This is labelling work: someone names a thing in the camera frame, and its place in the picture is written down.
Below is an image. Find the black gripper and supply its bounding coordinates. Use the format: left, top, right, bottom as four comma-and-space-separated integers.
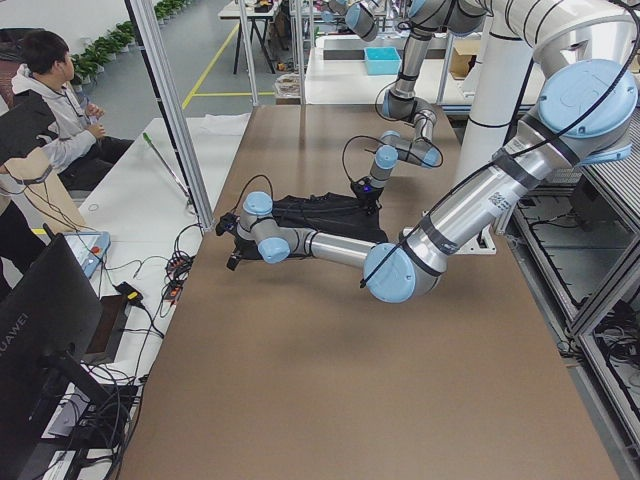
226, 237, 260, 270
350, 177, 383, 210

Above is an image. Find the black graphic t-shirt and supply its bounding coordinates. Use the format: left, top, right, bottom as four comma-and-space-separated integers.
233, 191, 388, 266

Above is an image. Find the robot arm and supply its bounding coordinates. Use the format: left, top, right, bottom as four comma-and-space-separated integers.
217, 1, 639, 303
350, 1, 486, 210

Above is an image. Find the orange grey usb hub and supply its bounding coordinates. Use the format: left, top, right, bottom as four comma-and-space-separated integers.
162, 284, 182, 305
165, 253, 193, 275

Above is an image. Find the white side table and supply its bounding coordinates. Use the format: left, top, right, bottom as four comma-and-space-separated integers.
79, 119, 244, 385

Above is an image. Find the black power adapter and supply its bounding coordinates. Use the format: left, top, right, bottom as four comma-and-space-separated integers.
114, 281, 144, 307

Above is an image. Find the blue plastic bin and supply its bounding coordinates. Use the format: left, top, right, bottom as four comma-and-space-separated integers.
364, 47, 401, 76

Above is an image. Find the teach pendant with red button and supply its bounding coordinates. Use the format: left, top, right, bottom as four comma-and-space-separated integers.
63, 231, 111, 278

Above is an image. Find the cardboard box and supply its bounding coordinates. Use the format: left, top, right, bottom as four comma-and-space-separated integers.
449, 39, 481, 80

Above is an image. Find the seated man in grey hoodie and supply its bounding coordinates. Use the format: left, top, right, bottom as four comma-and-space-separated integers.
11, 30, 133, 192

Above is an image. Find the black Huawei monitor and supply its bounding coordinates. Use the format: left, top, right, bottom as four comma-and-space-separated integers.
1, 234, 108, 456

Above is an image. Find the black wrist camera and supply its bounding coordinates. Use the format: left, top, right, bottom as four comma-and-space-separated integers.
215, 212, 239, 236

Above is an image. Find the green handled reacher tool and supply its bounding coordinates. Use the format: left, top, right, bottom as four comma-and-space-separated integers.
142, 131, 191, 203

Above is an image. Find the aluminium frame post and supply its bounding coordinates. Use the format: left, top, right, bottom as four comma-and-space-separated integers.
125, 0, 214, 232

